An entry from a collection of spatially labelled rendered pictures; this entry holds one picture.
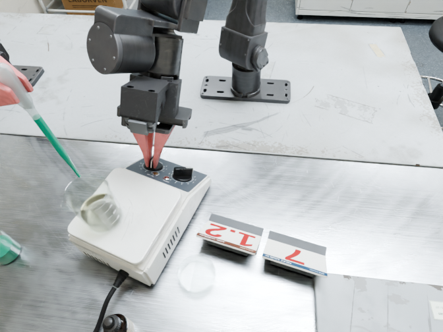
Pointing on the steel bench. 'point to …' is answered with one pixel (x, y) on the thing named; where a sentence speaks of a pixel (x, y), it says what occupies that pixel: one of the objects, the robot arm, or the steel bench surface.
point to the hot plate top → (132, 217)
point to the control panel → (167, 174)
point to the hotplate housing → (183, 216)
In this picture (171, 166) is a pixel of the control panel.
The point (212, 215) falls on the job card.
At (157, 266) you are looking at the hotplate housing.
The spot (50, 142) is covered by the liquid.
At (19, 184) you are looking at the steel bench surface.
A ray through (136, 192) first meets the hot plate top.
